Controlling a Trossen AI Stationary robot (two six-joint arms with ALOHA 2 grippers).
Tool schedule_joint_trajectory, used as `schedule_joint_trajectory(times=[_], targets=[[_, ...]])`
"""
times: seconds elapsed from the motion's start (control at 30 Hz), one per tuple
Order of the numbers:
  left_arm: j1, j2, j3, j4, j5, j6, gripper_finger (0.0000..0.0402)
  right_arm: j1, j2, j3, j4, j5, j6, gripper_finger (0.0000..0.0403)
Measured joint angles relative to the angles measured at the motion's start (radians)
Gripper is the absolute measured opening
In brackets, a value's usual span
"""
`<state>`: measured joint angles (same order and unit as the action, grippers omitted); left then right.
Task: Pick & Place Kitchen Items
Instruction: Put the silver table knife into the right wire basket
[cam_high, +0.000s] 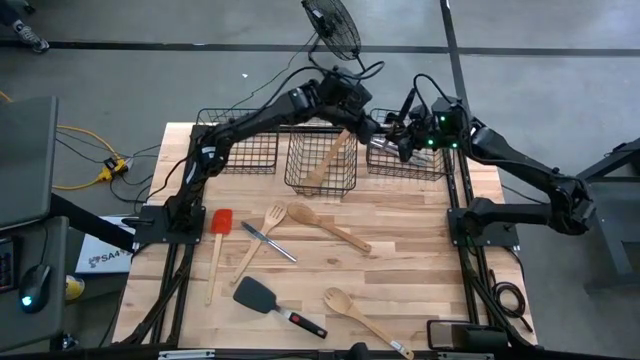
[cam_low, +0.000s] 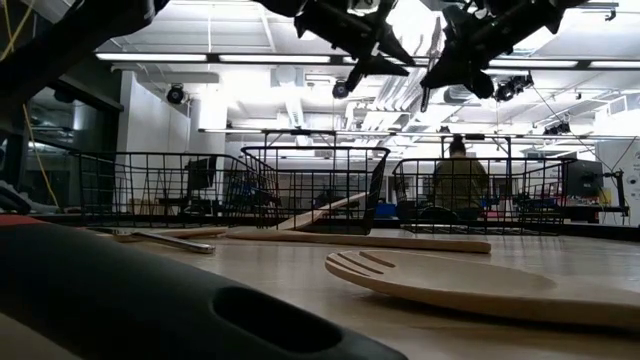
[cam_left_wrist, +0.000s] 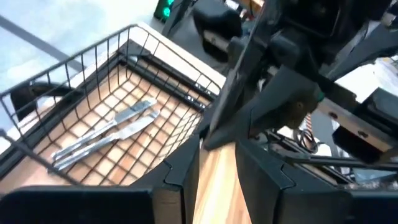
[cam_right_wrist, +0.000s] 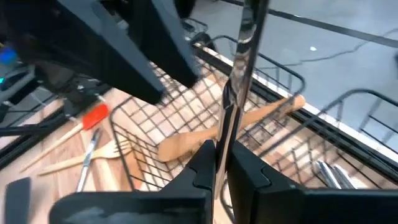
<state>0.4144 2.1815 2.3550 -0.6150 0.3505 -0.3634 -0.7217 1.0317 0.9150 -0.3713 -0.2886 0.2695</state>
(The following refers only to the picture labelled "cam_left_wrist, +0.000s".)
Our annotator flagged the black wire basket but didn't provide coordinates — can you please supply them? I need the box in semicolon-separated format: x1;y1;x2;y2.
0;24;223;187

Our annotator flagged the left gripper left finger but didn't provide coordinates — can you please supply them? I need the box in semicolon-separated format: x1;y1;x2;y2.
132;134;200;224

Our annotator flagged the device with green lights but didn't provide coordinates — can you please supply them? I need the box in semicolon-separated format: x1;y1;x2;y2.
154;0;177;21

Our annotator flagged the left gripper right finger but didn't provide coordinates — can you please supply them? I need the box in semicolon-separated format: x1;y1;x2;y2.
235;139;352;224

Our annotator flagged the black basket clamp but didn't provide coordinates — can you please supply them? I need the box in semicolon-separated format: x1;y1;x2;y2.
9;81;74;123

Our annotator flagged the coiled black cable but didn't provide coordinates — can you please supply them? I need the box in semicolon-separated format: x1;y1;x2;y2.
290;113;320;155

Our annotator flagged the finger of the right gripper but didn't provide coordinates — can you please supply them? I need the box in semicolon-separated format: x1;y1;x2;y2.
203;65;322;151

